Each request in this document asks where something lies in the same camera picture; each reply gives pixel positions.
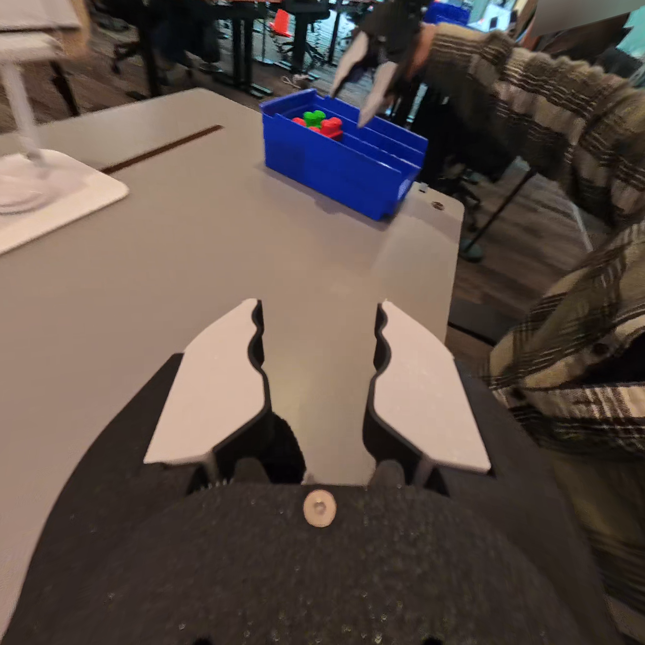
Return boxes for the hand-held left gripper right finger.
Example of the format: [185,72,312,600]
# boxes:
[363,300,492,483]

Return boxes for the person's right hand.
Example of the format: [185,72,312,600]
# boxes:
[408,24,439,80]

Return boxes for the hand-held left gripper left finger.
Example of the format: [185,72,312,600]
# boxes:
[143,298,273,482]

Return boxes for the blue plastic bin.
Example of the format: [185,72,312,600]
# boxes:
[259,89,429,222]

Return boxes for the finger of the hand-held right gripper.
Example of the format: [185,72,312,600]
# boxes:
[356,61,399,128]
[330,31,372,99]

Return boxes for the person's right forearm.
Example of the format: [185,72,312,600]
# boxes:
[426,23,645,227]

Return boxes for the background office desk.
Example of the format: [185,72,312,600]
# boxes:
[136,0,275,99]

